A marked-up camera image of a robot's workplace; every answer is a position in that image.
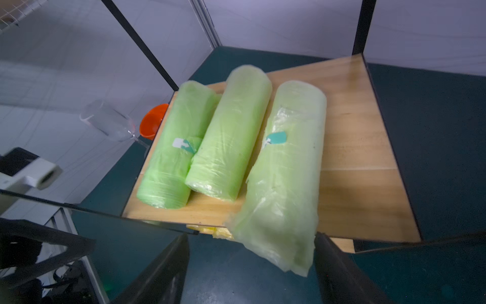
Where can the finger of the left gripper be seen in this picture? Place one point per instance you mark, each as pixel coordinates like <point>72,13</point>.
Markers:
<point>21,243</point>

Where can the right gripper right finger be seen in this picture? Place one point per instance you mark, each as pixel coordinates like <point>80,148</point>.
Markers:
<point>340,280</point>

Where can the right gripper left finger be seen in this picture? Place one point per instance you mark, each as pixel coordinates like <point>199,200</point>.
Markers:
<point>163,280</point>

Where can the green roll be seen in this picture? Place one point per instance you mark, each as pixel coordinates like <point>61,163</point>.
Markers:
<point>164,182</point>
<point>279,218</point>
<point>219,166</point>

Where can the green roll front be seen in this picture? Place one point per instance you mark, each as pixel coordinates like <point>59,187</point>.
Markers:
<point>219,166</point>

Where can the yellow roll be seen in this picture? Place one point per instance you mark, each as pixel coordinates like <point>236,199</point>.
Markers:
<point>215,232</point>

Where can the wooden three-tier shelf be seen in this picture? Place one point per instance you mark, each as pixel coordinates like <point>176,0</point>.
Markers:
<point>362,190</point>

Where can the clear plastic goblet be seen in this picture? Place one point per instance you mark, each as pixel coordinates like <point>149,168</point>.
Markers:
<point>115,125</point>

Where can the orange plastic bowl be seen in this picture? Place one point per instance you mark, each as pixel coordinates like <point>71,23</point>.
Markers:
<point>152,120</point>

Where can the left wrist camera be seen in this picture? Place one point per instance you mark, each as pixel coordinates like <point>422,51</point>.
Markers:
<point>22,170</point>

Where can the white wire basket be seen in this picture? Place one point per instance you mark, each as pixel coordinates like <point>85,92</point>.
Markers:
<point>14,11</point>

